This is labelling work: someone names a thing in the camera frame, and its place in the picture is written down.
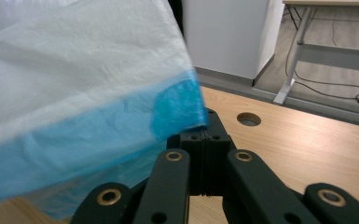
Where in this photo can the desk with grey metal legs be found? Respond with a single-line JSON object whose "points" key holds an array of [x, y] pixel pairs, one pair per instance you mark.
{"points": [[332, 53]]}

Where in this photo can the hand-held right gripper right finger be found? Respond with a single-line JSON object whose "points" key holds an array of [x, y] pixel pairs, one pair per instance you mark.
{"points": [[217, 146]]}

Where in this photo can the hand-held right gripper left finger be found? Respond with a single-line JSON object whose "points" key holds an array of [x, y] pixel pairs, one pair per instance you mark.
{"points": [[190, 161]]}

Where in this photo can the white and blue absorbent pad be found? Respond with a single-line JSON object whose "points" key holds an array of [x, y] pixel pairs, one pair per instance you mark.
{"points": [[74, 62]]}

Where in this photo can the white cabinet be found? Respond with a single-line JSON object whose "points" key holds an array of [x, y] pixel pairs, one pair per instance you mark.
{"points": [[227, 34]]}

